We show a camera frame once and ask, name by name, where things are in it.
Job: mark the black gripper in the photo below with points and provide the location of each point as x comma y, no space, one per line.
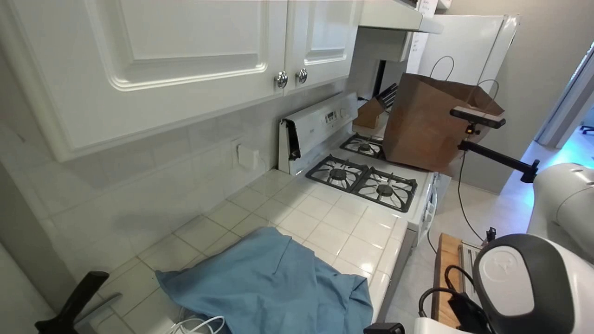
383,330

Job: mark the blue cloth towel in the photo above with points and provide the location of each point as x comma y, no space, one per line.
266,291

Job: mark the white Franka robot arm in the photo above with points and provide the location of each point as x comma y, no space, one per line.
558,205

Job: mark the wooden base board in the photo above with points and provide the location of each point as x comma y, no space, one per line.
448,279

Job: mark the black cast iron burner grate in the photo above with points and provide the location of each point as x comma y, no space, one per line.
350,148
404,200
322,168

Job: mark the round metal burner cap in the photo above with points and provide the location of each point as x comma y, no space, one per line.
365,148
385,190
339,176

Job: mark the brown paper bag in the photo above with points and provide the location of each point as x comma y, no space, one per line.
428,131

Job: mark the white gas stove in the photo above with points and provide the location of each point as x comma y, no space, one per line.
317,127

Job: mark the wooden knife block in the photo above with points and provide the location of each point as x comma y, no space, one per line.
370,114

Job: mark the silver round cabinet knob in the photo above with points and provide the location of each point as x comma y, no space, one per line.
281,79
302,77

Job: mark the white refrigerator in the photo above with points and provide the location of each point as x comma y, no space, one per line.
471,44

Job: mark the narrow white cabinet door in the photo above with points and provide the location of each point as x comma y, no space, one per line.
322,31

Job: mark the black clamp stand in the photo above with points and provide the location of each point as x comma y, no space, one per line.
75,304

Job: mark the white range hood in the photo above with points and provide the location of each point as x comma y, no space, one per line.
391,16

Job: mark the wide white cabinet door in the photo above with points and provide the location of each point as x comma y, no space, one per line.
187,31

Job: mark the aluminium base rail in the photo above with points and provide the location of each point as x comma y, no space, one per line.
472,266

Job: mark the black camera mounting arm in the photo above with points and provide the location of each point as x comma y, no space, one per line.
495,157

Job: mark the white wall outlet plate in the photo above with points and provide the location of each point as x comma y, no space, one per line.
237,159

